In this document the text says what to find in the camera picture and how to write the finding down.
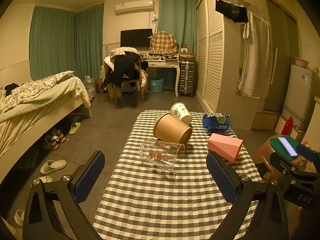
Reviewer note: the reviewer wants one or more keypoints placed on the white small refrigerator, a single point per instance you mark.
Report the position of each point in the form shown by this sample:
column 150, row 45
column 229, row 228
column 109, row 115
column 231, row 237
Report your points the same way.
column 298, row 97

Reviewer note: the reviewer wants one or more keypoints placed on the grey white checkered tablecloth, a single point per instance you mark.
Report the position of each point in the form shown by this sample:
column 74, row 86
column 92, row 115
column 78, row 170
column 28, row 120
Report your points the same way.
column 150, row 202

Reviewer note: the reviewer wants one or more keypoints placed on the wooden box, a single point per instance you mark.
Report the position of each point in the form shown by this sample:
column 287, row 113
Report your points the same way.
column 187, row 56

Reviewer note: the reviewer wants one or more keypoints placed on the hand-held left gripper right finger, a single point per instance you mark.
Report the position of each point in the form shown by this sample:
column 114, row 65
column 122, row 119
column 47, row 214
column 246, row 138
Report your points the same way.
column 221, row 177

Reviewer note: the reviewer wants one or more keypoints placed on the red bottle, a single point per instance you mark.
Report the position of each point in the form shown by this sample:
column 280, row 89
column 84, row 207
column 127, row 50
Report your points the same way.
column 287, row 127

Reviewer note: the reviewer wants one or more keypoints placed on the wooden chair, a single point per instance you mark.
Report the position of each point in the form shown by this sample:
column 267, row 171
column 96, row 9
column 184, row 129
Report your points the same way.
column 140, row 85

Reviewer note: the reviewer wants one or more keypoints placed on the floral patterned quilt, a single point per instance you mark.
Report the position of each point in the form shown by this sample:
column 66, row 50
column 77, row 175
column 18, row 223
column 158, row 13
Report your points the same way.
column 37, row 86

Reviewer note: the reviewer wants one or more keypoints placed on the white hanging towel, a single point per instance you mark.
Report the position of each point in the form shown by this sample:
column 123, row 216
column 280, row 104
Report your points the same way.
column 255, row 55

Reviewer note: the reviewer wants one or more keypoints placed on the white paper cup green print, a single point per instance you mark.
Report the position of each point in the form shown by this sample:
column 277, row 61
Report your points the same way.
column 181, row 112

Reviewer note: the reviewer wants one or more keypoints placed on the pink plastic basin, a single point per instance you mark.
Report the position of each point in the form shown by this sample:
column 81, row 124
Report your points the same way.
column 300, row 62

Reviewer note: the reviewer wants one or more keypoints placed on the narrow green window curtain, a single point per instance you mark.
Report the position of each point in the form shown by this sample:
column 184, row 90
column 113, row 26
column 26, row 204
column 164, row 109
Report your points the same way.
column 90, row 42

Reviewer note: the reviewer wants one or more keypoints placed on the white desk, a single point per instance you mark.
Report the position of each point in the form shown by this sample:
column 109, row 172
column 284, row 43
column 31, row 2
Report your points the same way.
column 162, row 65

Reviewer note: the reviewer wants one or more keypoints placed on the pair of white sneakers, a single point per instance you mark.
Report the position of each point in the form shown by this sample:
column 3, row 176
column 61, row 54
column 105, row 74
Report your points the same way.
column 53, row 140

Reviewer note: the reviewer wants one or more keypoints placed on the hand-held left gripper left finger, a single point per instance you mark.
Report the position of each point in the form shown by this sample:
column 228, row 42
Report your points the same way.
column 87, row 177

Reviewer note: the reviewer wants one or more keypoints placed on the white air conditioner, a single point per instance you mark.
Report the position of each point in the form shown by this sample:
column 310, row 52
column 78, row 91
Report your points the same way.
column 135, row 7

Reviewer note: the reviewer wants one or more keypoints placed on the pink faceted cup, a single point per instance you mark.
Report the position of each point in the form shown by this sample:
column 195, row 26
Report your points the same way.
column 223, row 146

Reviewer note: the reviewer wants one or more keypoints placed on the brown paper cup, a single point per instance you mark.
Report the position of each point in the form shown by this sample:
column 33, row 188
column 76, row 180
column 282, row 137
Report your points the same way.
column 170, row 128

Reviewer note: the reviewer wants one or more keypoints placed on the wide green window curtain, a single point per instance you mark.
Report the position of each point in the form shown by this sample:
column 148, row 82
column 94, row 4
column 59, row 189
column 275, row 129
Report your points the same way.
column 52, row 45

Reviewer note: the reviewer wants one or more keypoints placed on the cream slipper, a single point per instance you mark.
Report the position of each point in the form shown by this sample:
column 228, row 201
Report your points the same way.
column 74, row 128

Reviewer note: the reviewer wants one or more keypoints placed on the clear water jug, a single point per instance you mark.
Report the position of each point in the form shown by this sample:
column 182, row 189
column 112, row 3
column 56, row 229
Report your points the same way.
column 90, row 86

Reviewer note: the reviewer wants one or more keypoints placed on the white louvered wardrobe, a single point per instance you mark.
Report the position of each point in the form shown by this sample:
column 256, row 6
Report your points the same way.
column 215, row 62

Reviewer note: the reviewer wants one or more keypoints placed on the bed with cream sheet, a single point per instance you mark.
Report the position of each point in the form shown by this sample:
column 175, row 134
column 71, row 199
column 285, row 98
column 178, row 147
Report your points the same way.
column 30, row 120

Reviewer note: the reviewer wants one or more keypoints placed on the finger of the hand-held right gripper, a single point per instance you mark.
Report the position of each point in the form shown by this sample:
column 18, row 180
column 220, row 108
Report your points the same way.
column 283, row 163
column 307, row 151

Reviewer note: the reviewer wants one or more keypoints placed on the teal curtain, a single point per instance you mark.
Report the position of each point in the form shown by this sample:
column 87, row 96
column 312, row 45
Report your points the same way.
column 180, row 17

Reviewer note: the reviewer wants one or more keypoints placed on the white slipper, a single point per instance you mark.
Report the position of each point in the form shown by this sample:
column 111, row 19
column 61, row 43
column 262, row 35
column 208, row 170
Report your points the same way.
column 46, row 179
column 19, row 217
column 52, row 166

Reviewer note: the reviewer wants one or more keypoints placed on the blue plastic basket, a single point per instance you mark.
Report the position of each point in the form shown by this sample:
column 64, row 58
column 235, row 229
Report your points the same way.
column 156, row 85

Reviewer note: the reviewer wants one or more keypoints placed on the brown stool green top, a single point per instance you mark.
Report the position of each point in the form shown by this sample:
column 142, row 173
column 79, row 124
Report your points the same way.
column 263, row 152

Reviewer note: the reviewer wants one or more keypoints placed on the black flat screen television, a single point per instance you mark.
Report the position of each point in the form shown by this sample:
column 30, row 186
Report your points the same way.
column 136, row 38

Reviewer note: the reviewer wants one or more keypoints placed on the dark suitcase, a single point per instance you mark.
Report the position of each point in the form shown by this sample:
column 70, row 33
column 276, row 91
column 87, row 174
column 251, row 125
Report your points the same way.
column 187, row 78

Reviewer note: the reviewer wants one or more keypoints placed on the grey door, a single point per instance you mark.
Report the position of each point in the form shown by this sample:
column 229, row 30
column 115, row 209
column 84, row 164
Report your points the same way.
column 282, row 62

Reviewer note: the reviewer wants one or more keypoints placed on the clear glass cup cartoon print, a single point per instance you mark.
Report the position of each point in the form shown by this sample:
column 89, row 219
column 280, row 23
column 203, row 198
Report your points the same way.
column 160, row 156

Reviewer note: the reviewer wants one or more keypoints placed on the smartphone with lit screen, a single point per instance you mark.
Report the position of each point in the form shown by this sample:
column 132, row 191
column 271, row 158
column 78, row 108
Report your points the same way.
column 288, row 146

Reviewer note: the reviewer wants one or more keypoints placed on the red patterned bag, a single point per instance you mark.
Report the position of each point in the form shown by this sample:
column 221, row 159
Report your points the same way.
column 99, row 86

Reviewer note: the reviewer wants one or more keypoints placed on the chair piled with clothes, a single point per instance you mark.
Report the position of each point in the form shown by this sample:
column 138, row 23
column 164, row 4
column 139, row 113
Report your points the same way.
column 123, row 66

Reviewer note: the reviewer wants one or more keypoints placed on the dark cloth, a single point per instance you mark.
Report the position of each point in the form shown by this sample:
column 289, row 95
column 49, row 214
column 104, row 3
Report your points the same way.
column 11, row 88

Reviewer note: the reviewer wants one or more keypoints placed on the plaid cloth cover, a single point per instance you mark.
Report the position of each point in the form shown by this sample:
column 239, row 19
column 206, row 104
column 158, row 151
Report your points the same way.
column 162, row 42

